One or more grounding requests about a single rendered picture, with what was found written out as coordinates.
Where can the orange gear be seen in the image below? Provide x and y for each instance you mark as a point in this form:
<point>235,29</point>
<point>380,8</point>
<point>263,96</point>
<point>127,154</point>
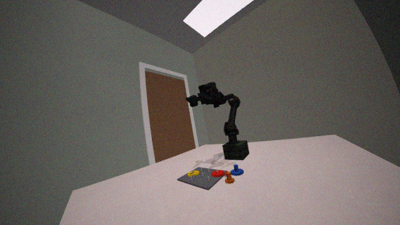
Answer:
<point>229,179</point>

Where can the yellow gear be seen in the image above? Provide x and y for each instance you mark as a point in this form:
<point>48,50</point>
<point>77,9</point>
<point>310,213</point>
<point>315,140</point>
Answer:
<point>191,173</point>

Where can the blue gear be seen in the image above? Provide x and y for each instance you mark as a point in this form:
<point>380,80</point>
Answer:
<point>236,171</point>

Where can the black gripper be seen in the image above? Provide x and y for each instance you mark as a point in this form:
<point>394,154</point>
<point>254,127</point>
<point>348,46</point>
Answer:
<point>207,97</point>

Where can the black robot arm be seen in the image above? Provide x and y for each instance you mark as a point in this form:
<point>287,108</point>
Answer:
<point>230,127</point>

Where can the red gear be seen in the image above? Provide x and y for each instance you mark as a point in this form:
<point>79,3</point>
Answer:
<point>217,174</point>

